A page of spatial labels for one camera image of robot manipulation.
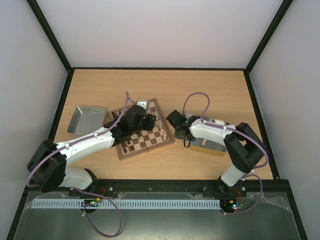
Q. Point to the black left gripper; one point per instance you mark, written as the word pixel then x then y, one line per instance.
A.
pixel 149 125

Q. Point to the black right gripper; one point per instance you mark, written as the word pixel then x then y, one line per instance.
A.
pixel 173 119

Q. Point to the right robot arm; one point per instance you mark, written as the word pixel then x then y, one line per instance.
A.
pixel 244 147

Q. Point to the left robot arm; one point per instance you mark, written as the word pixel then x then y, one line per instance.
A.
pixel 48 166

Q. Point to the white pieces on board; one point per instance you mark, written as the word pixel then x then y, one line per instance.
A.
pixel 159 131

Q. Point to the wooden chess board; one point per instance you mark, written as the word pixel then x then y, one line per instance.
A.
pixel 145 140

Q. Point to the dark chess pieces group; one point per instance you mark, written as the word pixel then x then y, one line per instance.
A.
pixel 126 144

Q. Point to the gold metal tin tray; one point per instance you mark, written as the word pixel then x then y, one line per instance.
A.
pixel 212 145

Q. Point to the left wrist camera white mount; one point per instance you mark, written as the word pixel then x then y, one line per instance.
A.
pixel 145 104

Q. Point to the light blue slotted cable duct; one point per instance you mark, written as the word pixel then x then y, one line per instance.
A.
pixel 129 204

